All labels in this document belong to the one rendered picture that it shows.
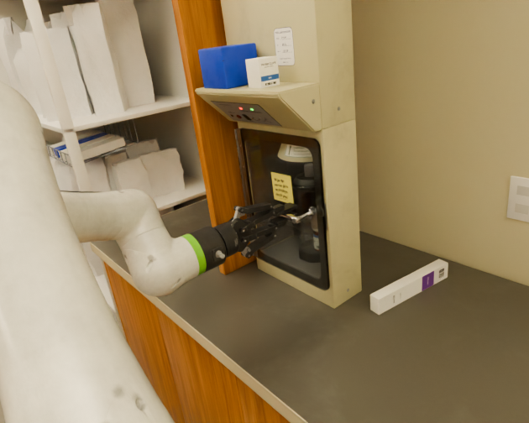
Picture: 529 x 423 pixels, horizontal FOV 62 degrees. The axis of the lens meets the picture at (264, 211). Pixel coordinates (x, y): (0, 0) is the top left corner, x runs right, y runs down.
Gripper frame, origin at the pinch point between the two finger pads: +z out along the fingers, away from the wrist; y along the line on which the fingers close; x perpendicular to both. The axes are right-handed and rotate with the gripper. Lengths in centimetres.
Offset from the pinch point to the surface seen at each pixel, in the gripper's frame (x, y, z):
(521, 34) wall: -33, 34, 48
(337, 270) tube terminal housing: -10.5, -15.5, 6.7
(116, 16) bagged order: 129, 58, 22
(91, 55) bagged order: 117, 43, 3
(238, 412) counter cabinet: 1, -49, -22
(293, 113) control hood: -10.4, 26.0, -2.9
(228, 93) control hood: 6.0, 30.5, -6.9
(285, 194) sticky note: 2.9, 3.5, 3.4
